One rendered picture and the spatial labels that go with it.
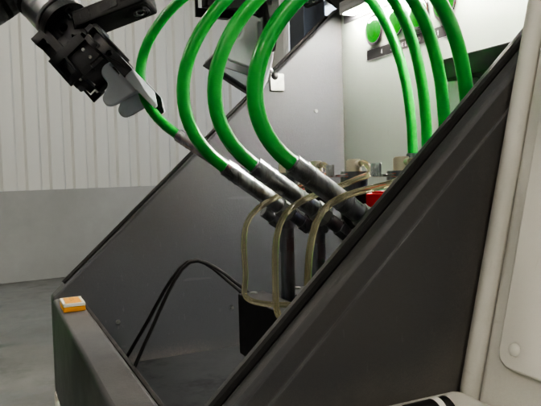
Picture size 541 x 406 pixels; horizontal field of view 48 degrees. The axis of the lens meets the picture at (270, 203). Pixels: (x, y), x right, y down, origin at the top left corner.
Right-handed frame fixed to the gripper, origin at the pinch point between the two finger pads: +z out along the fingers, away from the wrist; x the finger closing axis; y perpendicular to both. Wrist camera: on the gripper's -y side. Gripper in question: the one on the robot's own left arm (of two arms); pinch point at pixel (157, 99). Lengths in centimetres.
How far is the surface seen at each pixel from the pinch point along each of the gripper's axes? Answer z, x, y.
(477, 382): 49, 28, -4
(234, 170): 19.7, 13.8, -1.4
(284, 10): 18.5, 30.0, -13.5
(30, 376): -68, -254, 172
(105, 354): 24.2, 12.6, 22.2
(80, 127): -338, -546, 107
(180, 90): 11.1, 18.5, -3.1
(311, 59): -0.9, -31.3, -24.9
